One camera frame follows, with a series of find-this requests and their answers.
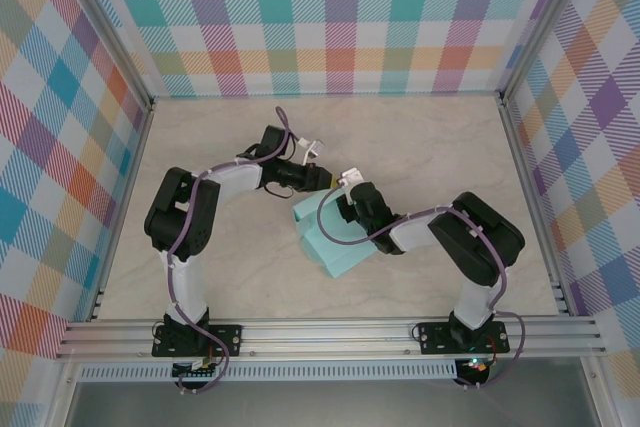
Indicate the aluminium frame post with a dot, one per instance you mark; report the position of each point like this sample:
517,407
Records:
545,22
100,22

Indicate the wide aluminium mounting rail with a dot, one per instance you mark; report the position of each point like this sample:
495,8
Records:
325,334

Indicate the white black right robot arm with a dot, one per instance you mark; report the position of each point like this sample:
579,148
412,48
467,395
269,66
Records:
475,297

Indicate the aluminium side rail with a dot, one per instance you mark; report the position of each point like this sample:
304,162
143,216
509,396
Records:
532,197
136,157

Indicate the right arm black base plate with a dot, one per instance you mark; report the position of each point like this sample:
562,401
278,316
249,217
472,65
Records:
435,337

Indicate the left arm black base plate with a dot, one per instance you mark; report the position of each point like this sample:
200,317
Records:
227,337

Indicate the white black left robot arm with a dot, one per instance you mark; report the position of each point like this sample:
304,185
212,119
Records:
187,287

